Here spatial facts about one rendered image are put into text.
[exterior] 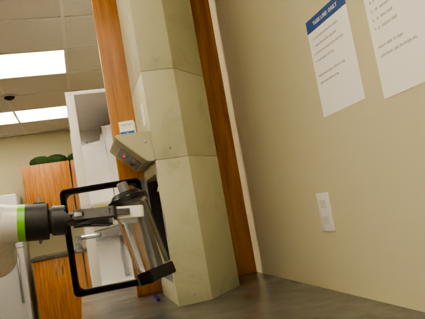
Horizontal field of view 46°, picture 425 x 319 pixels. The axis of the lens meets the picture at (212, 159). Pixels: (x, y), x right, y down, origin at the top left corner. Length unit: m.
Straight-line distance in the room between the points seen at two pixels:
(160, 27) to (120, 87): 0.40
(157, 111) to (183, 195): 0.29
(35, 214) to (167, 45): 0.75
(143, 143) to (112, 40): 0.61
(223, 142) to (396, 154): 1.03
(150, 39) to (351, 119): 0.75
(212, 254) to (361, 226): 0.55
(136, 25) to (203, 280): 0.87
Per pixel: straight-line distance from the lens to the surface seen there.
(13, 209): 1.29
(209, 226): 1.67
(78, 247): 1.91
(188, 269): 1.62
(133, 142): 1.61
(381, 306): 1.25
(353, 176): 1.33
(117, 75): 2.05
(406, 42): 1.12
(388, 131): 1.19
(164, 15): 1.76
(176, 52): 1.74
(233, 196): 2.05
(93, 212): 1.25
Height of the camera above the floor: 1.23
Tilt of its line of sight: 5 degrees up
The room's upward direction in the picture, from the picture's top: 10 degrees counter-clockwise
